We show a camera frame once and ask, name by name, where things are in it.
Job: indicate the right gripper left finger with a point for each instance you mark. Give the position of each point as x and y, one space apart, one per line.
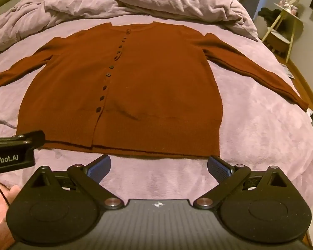
58 207

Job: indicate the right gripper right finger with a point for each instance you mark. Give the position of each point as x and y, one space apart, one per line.
262 207

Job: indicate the dark clothes pile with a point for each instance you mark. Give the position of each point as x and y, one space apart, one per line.
270 16

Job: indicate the lilac crumpled duvet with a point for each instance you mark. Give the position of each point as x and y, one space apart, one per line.
29 17

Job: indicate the person's left hand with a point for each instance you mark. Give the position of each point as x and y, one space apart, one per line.
6 198

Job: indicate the cream side table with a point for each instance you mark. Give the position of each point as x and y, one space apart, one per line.
287 36

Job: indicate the paper on floor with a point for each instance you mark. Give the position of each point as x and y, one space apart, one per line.
287 71

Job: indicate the rust brown knit cardigan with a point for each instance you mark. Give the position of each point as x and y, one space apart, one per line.
141 89

